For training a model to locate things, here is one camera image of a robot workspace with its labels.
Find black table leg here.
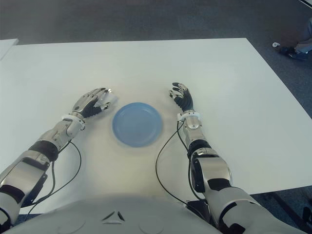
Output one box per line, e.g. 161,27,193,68
273,190,312,230

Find blue jeans leg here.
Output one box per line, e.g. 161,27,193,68
296,19,312,55

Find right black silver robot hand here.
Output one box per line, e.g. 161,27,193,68
168,82,195,113

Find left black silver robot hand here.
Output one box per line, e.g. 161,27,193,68
71,87,114,119

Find blue round plate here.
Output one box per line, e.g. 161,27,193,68
112,102,164,148

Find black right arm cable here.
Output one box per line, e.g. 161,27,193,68
156,121,208,203

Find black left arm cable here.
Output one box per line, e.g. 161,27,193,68
26,140,82,215

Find grey robot torso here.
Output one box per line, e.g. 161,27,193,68
12,192,220,234

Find white neighbouring table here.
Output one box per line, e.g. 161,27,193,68
0,38,20,61

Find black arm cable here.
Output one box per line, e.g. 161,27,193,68
26,140,82,215
156,121,208,203

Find dark shoes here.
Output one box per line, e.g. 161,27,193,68
279,46,310,61

